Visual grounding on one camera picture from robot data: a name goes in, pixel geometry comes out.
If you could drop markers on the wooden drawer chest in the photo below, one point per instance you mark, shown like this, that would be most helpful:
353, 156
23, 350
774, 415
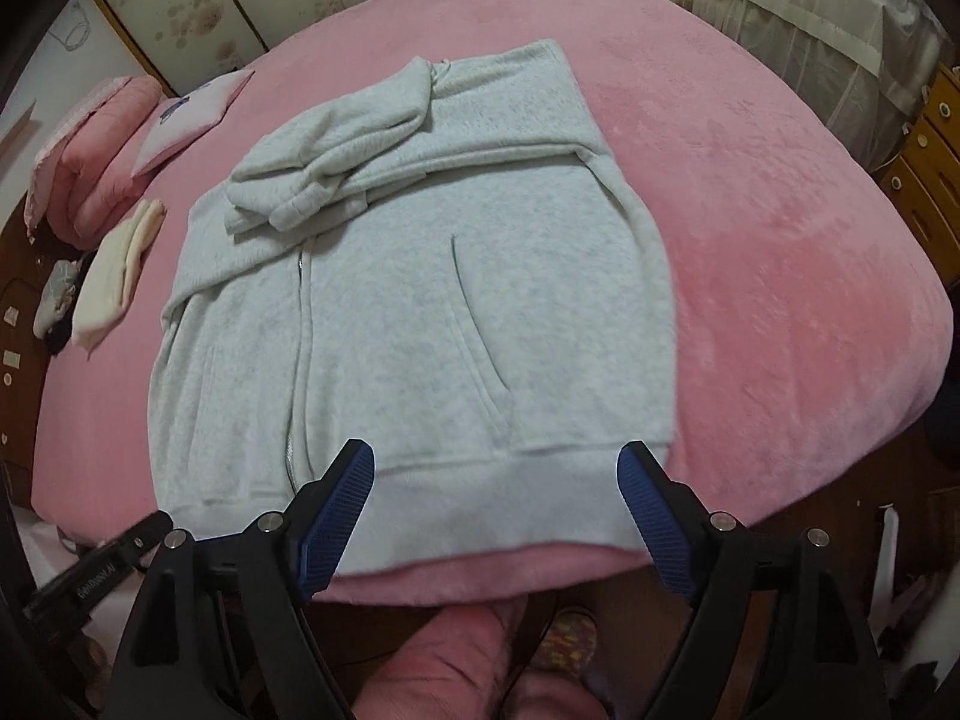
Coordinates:
930, 165

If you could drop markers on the pink fleece bed blanket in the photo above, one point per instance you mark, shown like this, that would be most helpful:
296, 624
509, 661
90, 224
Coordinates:
750, 240

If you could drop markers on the pink folded quilt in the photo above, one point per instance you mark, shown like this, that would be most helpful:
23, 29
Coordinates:
97, 157

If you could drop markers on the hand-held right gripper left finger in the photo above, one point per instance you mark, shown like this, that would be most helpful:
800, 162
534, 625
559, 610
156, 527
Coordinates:
337, 517

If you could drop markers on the grey zip hoodie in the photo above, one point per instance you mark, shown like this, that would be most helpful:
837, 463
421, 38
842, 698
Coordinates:
412, 315

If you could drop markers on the patterned slipper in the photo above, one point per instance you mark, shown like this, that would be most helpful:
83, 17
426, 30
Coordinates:
562, 641

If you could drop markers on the cream folded garment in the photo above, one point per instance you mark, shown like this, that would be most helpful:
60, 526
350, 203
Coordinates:
112, 277

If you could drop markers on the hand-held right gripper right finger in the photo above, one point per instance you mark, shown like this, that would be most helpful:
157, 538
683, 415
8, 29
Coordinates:
660, 525

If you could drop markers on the white printed pillow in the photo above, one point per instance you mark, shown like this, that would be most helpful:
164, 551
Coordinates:
187, 120

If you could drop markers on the pink wooden wall shelf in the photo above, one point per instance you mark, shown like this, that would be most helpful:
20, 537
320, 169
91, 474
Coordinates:
15, 127

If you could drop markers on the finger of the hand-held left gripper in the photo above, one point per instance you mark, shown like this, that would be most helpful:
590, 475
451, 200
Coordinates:
135, 536

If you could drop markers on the person's pink fleece pants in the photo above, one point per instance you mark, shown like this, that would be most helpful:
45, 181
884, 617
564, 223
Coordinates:
450, 652

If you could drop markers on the floral door wardrobe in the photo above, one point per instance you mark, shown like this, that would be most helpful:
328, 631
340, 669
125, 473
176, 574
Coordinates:
187, 0

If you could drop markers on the cream lace covered furniture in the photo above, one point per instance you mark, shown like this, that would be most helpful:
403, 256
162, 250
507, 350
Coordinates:
787, 15

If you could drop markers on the wooden headboard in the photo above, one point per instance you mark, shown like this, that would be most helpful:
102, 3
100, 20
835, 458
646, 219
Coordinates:
15, 405

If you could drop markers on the black cloth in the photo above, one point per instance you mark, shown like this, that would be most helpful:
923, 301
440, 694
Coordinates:
64, 343

